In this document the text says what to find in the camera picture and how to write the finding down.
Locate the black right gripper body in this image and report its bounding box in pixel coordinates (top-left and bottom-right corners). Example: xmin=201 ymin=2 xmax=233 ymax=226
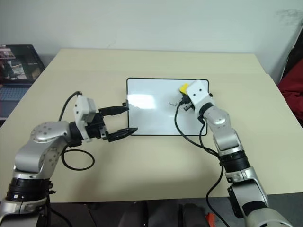
xmin=181 ymin=94 xmax=196 ymax=113

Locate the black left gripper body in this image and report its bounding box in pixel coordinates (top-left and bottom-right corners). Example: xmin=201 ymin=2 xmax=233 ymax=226
xmin=84 ymin=112 xmax=109 ymax=142

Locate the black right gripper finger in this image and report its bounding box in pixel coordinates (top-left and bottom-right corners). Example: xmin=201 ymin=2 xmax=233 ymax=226
xmin=177 ymin=88 xmax=188 ymax=105

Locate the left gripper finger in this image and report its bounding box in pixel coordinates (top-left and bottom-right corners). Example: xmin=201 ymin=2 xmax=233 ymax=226
xmin=107 ymin=127 xmax=139 ymax=143
xmin=98 ymin=106 xmax=130 ymax=117

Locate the black-framed whiteboard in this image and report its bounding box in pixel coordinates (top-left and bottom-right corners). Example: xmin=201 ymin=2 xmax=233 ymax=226
xmin=121 ymin=77 xmax=213 ymax=137

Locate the open laptop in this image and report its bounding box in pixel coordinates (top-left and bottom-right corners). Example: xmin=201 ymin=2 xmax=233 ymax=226
xmin=0 ymin=44 xmax=46 ymax=119

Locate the red jacket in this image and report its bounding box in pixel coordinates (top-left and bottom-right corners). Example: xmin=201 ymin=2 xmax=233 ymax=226
xmin=277 ymin=35 xmax=303 ymax=130

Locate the small orange object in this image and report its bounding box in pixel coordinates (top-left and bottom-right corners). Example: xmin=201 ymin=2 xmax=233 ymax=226
xmin=205 ymin=212 xmax=215 ymax=227

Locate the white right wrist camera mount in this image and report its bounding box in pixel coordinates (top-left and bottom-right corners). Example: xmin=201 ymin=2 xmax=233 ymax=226
xmin=186 ymin=79 xmax=215 ymax=112

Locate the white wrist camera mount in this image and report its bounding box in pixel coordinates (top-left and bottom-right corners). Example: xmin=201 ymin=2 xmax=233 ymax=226
xmin=186 ymin=79 xmax=215 ymax=112
xmin=73 ymin=95 xmax=99 ymax=143

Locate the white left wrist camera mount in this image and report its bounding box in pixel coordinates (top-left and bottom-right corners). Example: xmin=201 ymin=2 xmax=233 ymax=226
xmin=73 ymin=95 xmax=99 ymax=143

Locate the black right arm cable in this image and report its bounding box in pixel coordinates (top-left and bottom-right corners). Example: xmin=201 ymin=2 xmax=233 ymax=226
xmin=174 ymin=101 xmax=225 ymax=215

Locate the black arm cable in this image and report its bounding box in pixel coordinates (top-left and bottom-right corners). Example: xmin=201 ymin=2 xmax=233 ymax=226
xmin=59 ymin=91 xmax=96 ymax=170
xmin=174 ymin=101 xmax=225 ymax=215

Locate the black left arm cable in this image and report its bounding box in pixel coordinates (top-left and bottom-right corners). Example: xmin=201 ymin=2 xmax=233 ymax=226
xmin=59 ymin=91 xmax=96 ymax=170

